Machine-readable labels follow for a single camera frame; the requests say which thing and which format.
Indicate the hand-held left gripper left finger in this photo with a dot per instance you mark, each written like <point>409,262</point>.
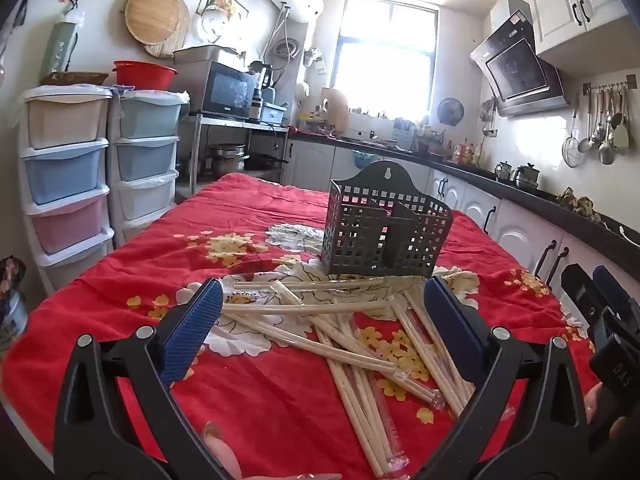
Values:
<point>197,330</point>

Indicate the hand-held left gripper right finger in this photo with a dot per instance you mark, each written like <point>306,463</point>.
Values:
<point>450,330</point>

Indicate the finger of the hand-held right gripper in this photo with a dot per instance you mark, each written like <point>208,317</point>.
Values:
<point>615,292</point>
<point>582,302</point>

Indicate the set of chopsticks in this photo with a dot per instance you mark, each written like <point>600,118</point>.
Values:
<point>350,340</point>

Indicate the dark perforated utensil basket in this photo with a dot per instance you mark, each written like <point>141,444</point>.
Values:
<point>380,240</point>

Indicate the row of hanging kitchen utensils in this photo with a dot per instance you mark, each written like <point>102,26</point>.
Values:
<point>607,125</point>

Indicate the person's right hand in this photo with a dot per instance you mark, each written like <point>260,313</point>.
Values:
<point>592,405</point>

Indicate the person's left hand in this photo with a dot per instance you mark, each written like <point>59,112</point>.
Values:
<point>222,452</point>

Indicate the pile of ginger roots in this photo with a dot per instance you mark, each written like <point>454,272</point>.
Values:
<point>580,204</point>

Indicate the red floral blanket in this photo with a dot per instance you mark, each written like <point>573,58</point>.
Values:
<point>260,410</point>

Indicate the white base cabinets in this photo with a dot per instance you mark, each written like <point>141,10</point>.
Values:
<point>510,227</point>

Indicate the black kitchen countertop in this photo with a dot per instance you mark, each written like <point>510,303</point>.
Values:
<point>545,200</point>

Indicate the small teapot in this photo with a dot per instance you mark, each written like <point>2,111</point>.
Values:
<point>527,176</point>
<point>505,172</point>

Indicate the steel cooking pot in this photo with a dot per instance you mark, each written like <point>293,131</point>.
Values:
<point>227,160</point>

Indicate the pale blue plastic drawer tower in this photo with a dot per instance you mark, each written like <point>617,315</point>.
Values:
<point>147,160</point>

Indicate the group of condiment bottles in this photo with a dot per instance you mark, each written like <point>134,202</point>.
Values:
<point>464,152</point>

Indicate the black frying pan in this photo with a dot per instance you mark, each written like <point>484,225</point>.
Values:
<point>265,162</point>

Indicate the floral tin container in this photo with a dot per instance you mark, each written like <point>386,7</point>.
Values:
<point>11,305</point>

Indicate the blue hanging bin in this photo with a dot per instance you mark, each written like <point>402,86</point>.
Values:
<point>366,159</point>

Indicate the blue knife holder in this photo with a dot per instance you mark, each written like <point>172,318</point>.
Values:
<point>402,132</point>

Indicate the metal shelf rack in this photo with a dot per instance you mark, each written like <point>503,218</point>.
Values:
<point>225,125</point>

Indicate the multicolour plastic drawer tower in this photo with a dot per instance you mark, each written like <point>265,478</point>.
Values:
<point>62,170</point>

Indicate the light blue storage box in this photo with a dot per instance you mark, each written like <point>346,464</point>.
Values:
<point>274,113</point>

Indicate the black microwave oven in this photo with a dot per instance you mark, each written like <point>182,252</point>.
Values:
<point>227,91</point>

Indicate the black range hood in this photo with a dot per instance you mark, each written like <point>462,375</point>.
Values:
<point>520,67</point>

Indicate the wooden cutting board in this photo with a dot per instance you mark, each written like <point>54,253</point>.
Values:
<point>335,110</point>

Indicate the red plastic basin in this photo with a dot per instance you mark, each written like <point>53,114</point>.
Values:
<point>145,76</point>

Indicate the black blender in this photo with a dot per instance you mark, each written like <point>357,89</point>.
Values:
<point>261,75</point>

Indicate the grey box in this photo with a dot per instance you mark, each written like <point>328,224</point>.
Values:
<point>202,55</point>

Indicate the kitchen window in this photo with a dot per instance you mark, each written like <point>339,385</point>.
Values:
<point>385,60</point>

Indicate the woven basket tray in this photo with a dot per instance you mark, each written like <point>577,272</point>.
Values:
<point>75,79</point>

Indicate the white upper cabinet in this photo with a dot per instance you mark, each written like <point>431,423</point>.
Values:
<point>555,5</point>

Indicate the white round plastic lid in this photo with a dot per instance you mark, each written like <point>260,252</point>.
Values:
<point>214,24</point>

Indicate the green hanging bag holder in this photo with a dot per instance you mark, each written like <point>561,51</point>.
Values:
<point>59,45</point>

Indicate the round bamboo tray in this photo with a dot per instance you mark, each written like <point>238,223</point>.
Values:
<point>155,15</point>

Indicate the round dark wall dispenser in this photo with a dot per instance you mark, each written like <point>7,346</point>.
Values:
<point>450,111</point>

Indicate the fruit wall poster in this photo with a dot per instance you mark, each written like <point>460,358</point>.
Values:
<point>227,0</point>

